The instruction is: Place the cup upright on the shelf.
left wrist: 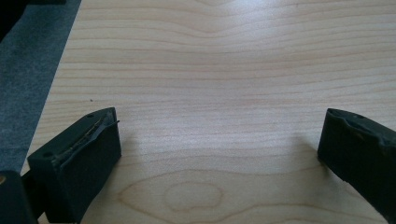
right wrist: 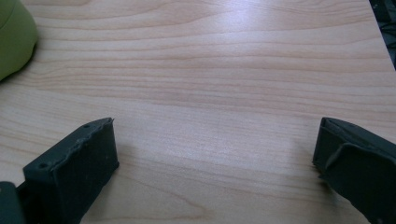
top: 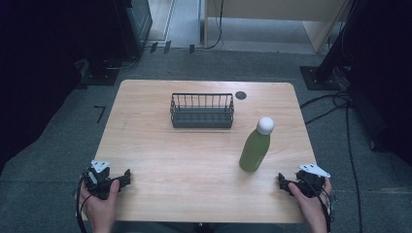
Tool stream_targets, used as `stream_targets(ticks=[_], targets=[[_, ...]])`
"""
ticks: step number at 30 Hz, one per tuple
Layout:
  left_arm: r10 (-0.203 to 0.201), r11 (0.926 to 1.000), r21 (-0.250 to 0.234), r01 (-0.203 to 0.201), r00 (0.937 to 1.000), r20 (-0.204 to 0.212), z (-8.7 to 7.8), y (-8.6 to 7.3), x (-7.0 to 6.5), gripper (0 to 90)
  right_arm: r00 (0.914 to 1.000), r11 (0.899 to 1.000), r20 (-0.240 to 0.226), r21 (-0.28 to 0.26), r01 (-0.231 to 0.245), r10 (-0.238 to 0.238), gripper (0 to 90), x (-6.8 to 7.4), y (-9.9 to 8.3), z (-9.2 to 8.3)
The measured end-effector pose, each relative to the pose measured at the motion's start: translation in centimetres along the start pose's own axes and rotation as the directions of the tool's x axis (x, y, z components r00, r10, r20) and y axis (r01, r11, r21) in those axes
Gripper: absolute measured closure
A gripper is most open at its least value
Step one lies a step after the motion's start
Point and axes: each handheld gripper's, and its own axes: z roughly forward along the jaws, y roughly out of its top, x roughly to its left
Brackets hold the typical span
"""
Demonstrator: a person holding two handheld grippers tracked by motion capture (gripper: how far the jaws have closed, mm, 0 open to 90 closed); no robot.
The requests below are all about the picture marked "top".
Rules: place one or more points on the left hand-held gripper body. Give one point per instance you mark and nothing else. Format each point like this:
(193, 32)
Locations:
(97, 181)

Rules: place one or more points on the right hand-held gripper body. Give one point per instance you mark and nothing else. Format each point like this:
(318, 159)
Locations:
(311, 183)

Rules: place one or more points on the green bottle with white cap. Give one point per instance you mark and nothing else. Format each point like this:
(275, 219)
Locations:
(256, 150)

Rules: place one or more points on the person's right hand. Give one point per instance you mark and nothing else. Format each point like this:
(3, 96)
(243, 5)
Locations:
(312, 207)

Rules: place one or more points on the person's left hand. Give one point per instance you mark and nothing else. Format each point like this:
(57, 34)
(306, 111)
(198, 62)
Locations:
(100, 210)

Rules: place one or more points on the black round table grommet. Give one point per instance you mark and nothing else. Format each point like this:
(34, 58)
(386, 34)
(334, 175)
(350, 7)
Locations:
(240, 95)

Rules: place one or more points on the black metal stand with base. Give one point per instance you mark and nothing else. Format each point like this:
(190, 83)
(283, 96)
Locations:
(327, 64)

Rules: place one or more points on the black curtain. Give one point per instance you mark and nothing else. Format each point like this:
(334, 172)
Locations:
(385, 81)
(35, 64)

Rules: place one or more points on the dark equipment cabinet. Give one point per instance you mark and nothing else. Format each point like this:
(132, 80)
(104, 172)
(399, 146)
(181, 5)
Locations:
(136, 22)

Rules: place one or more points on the light wooden cabinet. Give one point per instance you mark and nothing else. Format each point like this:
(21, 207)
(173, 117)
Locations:
(275, 8)

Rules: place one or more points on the black stand base plate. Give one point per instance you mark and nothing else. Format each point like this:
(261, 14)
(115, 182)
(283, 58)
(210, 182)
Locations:
(100, 76)

